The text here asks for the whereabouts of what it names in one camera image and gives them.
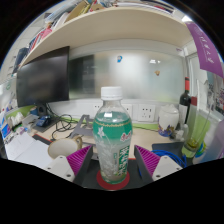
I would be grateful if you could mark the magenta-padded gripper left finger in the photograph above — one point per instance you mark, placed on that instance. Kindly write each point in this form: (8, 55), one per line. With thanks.
(80, 160)

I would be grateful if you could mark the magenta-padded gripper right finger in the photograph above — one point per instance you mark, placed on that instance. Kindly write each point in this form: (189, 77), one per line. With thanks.
(148, 160)

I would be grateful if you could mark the green-labelled clear drink bottle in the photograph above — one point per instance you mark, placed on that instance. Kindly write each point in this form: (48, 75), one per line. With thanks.
(111, 140)

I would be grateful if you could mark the black desk mat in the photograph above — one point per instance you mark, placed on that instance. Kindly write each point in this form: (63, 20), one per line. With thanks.
(90, 176)

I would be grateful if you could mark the white cup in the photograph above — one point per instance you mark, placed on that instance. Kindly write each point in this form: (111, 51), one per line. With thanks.
(63, 146)

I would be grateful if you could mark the grey metal laptop stand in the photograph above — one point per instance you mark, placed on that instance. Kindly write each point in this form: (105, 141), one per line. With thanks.
(81, 128)

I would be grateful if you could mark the flat round red coaster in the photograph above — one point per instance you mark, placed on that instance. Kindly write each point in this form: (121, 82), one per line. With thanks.
(113, 186)

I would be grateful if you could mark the white ceramic jar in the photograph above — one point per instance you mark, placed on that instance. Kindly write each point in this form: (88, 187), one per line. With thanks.
(168, 121)

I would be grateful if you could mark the tall clear glass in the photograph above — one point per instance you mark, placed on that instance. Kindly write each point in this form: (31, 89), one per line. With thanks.
(193, 140)

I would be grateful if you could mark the small blue device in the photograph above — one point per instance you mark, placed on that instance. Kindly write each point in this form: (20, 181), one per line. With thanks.
(42, 120)

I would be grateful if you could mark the written white paper sheet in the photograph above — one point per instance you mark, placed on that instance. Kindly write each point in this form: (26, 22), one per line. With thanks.
(23, 150)

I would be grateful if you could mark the clear plastic box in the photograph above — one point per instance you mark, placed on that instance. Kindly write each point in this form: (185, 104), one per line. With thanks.
(30, 120)

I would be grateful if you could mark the dark wine bottle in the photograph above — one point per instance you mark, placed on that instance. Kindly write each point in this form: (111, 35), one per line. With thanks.
(185, 106)

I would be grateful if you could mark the black computer monitor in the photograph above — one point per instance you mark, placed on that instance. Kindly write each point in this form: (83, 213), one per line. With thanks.
(43, 78)

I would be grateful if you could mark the group photo poster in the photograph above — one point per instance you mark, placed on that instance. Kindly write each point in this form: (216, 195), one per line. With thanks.
(218, 96)

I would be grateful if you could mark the purple hanging banner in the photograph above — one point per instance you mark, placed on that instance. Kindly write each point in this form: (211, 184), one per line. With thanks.
(206, 50)

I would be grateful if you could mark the white shelf with books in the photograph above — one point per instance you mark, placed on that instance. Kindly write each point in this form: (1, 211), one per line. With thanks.
(116, 26)

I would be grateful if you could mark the ceiling lights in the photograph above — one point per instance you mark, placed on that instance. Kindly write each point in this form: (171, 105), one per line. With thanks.
(186, 19)

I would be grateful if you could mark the white wall socket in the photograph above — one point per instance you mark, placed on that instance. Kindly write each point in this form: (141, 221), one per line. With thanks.
(96, 108)
(146, 112)
(128, 111)

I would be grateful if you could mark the dark wall panel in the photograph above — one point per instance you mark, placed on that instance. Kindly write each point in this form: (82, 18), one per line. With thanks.
(81, 76)

